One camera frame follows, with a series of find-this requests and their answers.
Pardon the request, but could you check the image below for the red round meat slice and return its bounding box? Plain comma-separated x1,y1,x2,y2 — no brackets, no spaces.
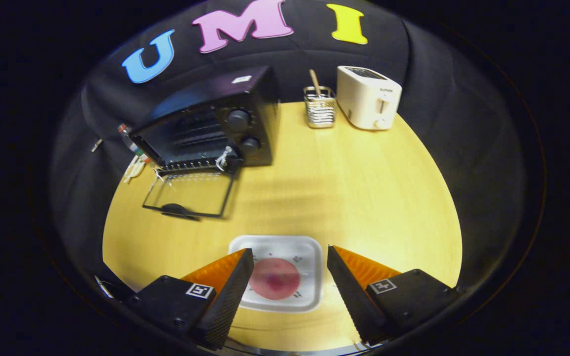
248,258,301,301

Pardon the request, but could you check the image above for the cream pop-up toaster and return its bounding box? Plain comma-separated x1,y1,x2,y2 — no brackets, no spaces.
336,65,403,131

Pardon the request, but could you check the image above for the metal wire oven rack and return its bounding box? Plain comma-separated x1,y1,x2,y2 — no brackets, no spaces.
152,124,231,178

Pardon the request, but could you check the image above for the clear bottle with red cap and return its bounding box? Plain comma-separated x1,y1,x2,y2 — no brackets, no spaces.
118,124,143,157

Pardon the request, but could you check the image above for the metal wire utensil holder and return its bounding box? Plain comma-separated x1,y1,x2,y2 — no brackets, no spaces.
303,86,337,129

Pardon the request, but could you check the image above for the white zip tie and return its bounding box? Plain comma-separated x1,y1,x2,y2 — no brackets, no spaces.
215,146,234,172

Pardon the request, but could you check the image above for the white square plate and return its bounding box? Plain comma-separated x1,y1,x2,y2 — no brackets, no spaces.
229,235,323,313

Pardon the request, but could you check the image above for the black toaster oven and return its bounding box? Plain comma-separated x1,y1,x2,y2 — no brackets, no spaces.
129,65,282,221

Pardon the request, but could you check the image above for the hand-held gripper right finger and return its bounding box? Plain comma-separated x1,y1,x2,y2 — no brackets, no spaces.
327,245,464,347

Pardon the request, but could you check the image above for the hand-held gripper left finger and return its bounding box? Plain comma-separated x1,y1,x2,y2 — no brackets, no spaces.
127,248,255,351

